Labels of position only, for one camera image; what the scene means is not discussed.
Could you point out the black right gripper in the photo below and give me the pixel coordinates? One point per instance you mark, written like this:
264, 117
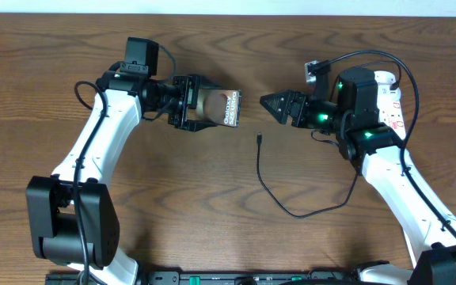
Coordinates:
287, 106

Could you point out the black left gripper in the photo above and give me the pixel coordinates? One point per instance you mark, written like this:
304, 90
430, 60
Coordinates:
188, 102

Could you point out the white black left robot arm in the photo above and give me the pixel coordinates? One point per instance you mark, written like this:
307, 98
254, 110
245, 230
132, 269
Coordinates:
71, 215

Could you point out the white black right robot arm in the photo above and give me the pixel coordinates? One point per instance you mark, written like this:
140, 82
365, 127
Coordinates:
369, 128

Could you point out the white USB charger adapter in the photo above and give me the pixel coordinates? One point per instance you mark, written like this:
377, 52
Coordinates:
386, 95

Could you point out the white power strip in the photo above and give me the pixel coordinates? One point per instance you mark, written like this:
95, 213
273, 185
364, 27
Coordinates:
391, 115

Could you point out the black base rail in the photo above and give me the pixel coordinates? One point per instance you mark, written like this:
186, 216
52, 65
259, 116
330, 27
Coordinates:
321, 276

